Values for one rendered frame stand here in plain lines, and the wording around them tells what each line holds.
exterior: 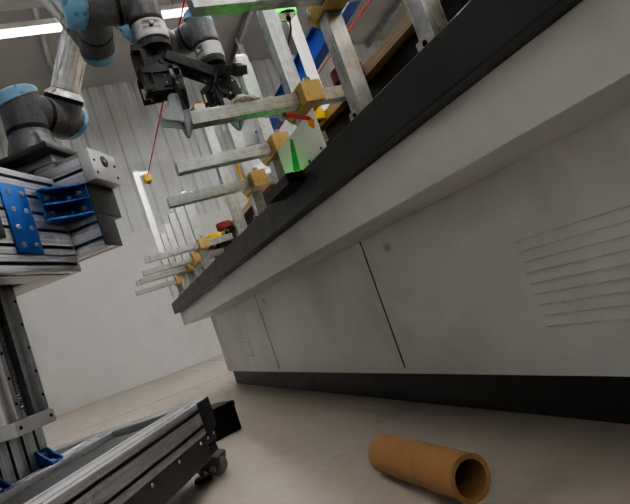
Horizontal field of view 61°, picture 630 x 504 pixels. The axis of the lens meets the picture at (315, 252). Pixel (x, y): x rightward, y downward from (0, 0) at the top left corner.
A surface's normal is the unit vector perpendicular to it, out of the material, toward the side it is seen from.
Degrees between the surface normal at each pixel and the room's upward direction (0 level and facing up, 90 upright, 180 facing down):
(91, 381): 90
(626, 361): 90
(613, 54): 90
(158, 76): 90
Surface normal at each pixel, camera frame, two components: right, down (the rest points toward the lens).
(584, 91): -0.87, 0.27
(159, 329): 0.32, -0.19
